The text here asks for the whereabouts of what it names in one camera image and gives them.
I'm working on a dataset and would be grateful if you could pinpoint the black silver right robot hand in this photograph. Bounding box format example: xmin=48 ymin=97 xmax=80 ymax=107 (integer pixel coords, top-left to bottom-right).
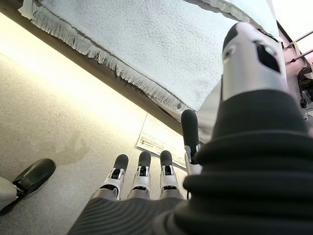
xmin=67 ymin=22 xmax=313 ymax=235

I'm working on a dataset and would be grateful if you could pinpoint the printed paper sheet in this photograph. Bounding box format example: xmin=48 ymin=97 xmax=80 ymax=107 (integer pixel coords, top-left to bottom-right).
xmin=135 ymin=113 xmax=188 ymax=169

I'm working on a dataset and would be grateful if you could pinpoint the white textured fringed blanket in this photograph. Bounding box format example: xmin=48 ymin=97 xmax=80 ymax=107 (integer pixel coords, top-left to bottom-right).
xmin=18 ymin=0 xmax=247 ymax=115

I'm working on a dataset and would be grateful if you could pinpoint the silver right robot leg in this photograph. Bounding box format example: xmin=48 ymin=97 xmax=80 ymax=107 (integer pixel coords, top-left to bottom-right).
xmin=0 ymin=176 xmax=18 ymax=204

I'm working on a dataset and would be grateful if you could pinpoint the beige bed cover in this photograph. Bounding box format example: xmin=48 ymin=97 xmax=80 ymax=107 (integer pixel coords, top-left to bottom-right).
xmin=195 ymin=79 xmax=224 ymax=144

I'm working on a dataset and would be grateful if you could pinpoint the black device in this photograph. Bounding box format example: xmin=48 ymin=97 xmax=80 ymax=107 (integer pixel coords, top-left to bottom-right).
xmin=297 ymin=66 xmax=313 ymax=86

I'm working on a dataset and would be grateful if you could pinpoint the metal rack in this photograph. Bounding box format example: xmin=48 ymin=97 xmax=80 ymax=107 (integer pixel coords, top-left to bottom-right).
xmin=283 ymin=36 xmax=313 ymax=65

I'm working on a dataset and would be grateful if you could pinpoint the black right robot foot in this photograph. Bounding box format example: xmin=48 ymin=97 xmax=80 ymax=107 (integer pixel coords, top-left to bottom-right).
xmin=0 ymin=158 xmax=57 ymax=216

